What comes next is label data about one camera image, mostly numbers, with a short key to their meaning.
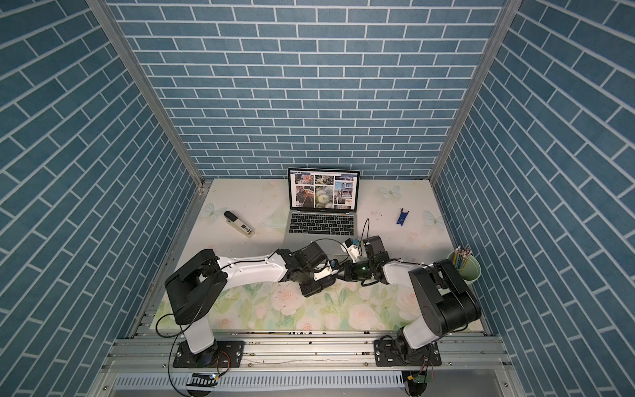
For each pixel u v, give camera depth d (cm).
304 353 75
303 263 69
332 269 79
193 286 50
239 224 100
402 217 105
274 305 83
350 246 85
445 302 45
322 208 108
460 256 77
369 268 74
